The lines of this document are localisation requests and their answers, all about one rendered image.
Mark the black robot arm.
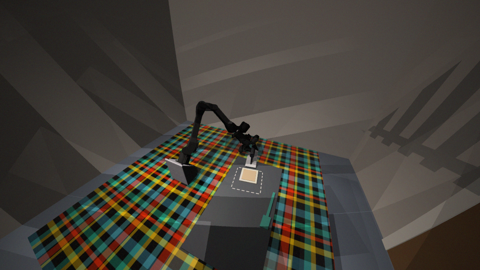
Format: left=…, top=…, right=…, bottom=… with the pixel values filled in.
left=176, top=101, right=250, bottom=165

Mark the teal flat trowel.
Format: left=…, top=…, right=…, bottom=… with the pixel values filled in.
left=260, top=192, right=275, bottom=230

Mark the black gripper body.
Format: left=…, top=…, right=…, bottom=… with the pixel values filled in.
left=238, top=135, right=259, bottom=153

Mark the grey mat with plaid border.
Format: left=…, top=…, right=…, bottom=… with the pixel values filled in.
left=181, top=156, right=282, bottom=270

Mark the beige square tile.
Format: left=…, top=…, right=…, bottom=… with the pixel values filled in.
left=239, top=168, right=258, bottom=184

